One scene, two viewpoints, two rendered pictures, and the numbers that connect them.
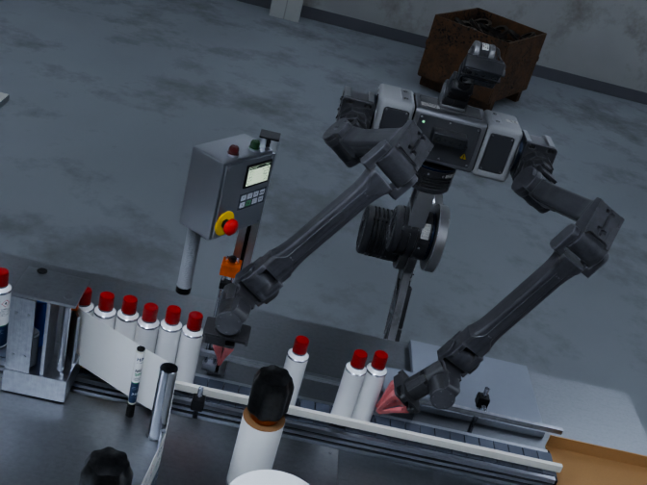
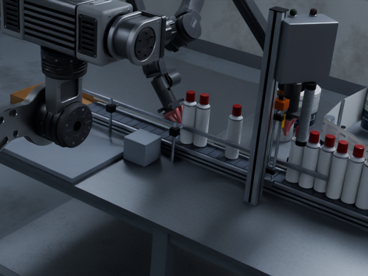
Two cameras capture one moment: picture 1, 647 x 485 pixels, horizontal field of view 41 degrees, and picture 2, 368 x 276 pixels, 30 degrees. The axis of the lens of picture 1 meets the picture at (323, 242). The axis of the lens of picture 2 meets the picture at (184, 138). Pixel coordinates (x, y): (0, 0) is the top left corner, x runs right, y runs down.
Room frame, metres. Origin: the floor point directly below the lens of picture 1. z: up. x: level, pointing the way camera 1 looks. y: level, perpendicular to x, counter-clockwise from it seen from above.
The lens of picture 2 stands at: (3.55, 1.20, 2.03)
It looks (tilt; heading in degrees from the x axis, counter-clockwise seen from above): 26 degrees down; 217
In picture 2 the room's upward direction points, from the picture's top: 5 degrees clockwise
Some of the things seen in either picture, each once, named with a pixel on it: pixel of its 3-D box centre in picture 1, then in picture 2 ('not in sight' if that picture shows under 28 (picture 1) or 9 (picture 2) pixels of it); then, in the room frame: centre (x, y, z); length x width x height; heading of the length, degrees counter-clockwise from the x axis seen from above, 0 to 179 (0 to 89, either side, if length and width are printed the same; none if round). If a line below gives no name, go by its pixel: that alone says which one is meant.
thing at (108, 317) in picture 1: (102, 331); (353, 174); (1.63, 0.44, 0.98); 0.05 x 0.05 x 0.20
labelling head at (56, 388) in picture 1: (46, 333); not in sight; (1.53, 0.54, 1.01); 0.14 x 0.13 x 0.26; 95
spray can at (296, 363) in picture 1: (293, 373); (234, 131); (1.67, -0.01, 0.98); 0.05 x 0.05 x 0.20
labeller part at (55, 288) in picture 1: (51, 286); not in sight; (1.53, 0.54, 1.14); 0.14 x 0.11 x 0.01; 95
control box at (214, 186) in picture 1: (228, 187); (301, 48); (1.74, 0.24, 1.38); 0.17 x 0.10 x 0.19; 150
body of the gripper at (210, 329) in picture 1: (229, 321); (290, 104); (1.60, 0.15, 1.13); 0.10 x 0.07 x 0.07; 95
